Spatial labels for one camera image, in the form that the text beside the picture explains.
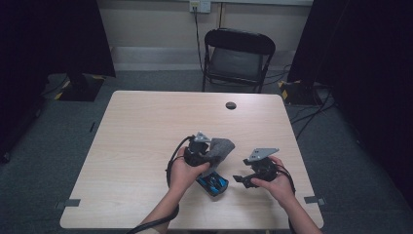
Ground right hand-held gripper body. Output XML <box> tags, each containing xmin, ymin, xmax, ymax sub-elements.
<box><xmin>246</xmin><ymin>147</ymin><xmax>281</xmax><ymax>182</ymax></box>

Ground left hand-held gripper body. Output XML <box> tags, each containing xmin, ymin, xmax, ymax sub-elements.
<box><xmin>183</xmin><ymin>131</ymin><xmax>212</xmax><ymax>168</ymax></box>

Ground grey cloth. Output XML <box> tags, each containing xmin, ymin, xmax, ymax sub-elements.
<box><xmin>201</xmin><ymin>137</ymin><xmax>236</xmax><ymax>179</ymax></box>

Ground blue toy car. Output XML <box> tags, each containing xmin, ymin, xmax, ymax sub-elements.
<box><xmin>195</xmin><ymin>171</ymin><xmax>230</xmax><ymax>198</ymax></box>

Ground person's left hand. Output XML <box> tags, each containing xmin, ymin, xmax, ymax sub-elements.
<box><xmin>169</xmin><ymin>147</ymin><xmax>211</xmax><ymax>196</ymax></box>

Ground person's right hand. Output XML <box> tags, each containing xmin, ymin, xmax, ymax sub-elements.
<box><xmin>250</xmin><ymin>156</ymin><xmax>296</xmax><ymax>210</ymax></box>

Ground black stand base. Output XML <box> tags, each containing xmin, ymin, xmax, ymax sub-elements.
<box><xmin>277</xmin><ymin>79</ymin><xmax>322</xmax><ymax>106</ymax></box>
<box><xmin>54</xmin><ymin>72</ymin><xmax>106</xmax><ymax>102</ymax></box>

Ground black folding chair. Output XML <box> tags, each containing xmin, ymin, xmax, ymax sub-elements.
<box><xmin>202</xmin><ymin>27</ymin><xmax>277</xmax><ymax>95</ymax></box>

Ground black curtain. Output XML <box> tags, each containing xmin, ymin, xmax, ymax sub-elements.
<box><xmin>0</xmin><ymin>0</ymin><xmax>117</xmax><ymax>160</ymax></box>
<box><xmin>286</xmin><ymin>0</ymin><xmax>413</xmax><ymax>209</ymax></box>

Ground right hand-held gripper cable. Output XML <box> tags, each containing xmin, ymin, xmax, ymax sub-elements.
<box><xmin>276</xmin><ymin>163</ymin><xmax>297</xmax><ymax>198</ymax></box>

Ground black floor cables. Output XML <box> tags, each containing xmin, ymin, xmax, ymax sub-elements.
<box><xmin>289</xmin><ymin>87</ymin><xmax>337</xmax><ymax>140</ymax></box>

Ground grey table edge bracket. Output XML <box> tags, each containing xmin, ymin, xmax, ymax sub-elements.
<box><xmin>303</xmin><ymin>195</ymin><xmax>327</xmax><ymax>207</ymax></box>
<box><xmin>55</xmin><ymin>198</ymin><xmax>82</xmax><ymax>211</ymax></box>

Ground black power cable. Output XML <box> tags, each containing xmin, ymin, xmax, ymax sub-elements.
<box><xmin>193</xmin><ymin>8</ymin><xmax>206</xmax><ymax>74</ymax></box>

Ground thin wall cable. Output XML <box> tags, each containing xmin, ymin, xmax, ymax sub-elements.
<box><xmin>218</xmin><ymin>2</ymin><xmax>226</xmax><ymax>30</ymax></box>

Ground white wall socket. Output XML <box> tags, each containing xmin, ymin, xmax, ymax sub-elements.
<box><xmin>189</xmin><ymin>0</ymin><xmax>212</xmax><ymax>14</ymax></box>

